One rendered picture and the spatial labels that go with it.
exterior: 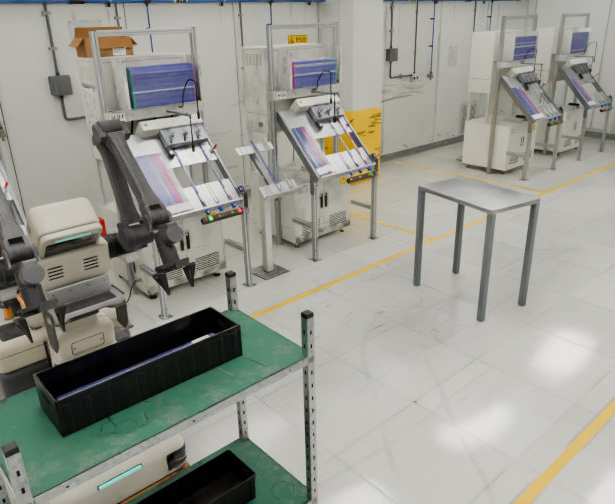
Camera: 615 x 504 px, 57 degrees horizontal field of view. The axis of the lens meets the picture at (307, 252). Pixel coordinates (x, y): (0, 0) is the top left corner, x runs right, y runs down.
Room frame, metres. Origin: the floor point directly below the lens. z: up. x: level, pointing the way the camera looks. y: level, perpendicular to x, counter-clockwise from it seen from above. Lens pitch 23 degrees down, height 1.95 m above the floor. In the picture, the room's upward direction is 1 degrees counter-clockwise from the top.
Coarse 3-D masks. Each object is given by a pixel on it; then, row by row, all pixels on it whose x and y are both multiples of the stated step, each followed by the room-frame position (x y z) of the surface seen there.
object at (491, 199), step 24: (432, 192) 3.84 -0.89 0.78; (456, 192) 3.77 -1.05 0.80; (480, 192) 3.76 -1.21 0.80; (504, 192) 3.74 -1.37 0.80; (456, 240) 4.16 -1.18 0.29; (528, 240) 3.59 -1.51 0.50; (456, 264) 4.14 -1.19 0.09; (528, 264) 3.57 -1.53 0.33; (480, 288) 3.39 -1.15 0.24; (480, 312) 3.37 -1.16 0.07
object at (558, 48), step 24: (552, 48) 8.29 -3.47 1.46; (576, 48) 8.35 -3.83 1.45; (552, 72) 8.35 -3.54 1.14; (576, 72) 8.30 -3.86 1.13; (552, 96) 8.16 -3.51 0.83; (576, 96) 7.95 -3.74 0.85; (600, 96) 8.18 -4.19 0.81; (552, 120) 8.16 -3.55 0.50; (576, 120) 8.27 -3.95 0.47; (576, 144) 8.35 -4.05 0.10; (600, 144) 8.29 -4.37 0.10
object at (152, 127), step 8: (152, 120) 4.11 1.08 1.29; (160, 120) 4.14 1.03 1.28; (168, 120) 4.18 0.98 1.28; (176, 120) 4.21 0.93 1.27; (184, 120) 4.25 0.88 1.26; (192, 120) 4.28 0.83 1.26; (200, 120) 4.32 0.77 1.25; (144, 128) 4.02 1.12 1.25; (152, 128) 4.05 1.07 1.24; (160, 128) 4.09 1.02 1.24; (168, 128) 4.14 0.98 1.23; (144, 136) 4.06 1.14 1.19
